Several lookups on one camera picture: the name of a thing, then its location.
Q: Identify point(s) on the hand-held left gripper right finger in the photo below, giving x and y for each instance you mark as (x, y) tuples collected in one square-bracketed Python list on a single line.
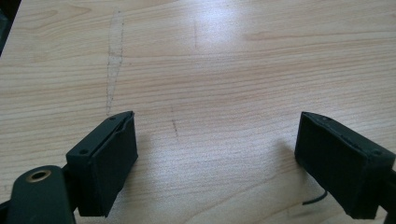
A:
[(339, 161)]

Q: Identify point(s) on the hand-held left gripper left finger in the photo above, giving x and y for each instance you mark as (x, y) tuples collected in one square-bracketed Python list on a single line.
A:
[(102, 168)]

